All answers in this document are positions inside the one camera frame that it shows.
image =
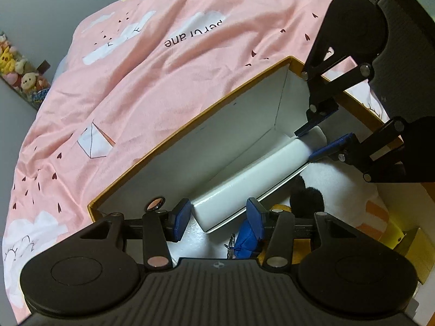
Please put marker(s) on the pink printed blanket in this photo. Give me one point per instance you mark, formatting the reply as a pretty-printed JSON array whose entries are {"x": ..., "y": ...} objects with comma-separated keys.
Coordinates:
[{"x": 153, "y": 91}]

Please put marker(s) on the long white box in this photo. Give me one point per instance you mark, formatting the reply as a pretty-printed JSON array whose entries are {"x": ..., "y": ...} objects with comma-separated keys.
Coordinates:
[{"x": 251, "y": 183}]

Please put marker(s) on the white cardboard box orange edge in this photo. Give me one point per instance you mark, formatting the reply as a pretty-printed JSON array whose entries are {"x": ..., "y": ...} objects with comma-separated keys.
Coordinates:
[{"x": 221, "y": 135}]

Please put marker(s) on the row of small plush toys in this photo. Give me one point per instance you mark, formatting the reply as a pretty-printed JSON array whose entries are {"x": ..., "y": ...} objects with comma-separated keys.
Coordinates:
[{"x": 17, "y": 71}]

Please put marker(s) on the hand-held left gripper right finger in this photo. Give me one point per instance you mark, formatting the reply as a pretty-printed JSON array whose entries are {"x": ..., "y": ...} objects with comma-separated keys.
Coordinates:
[{"x": 254, "y": 217}]

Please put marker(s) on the small dark brown box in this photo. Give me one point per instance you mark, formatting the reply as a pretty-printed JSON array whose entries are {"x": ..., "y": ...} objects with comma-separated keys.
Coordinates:
[{"x": 43, "y": 66}]

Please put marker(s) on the white plush toy black ears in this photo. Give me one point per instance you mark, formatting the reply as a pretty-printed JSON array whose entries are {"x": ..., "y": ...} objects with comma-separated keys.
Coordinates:
[{"x": 307, "y": 195}]

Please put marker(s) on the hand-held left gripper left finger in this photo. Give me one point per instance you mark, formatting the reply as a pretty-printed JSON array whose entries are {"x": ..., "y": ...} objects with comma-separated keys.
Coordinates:
[{"x": 181, "y": 220}]

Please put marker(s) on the mustard cardboard box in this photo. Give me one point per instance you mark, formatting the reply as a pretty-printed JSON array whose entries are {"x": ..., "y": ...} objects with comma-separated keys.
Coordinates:
[{"x": 416, "y": 258}]

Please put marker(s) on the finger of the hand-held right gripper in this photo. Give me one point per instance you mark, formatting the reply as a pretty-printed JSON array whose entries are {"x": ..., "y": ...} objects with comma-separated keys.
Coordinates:
[
  {"x": 314, "y": 120},
  {"x": 329, "y": 147}
]

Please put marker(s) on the blue pouch with keyring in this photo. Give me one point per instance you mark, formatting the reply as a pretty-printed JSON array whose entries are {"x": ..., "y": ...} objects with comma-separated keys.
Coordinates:
[{"x": 249, "y": 239}]

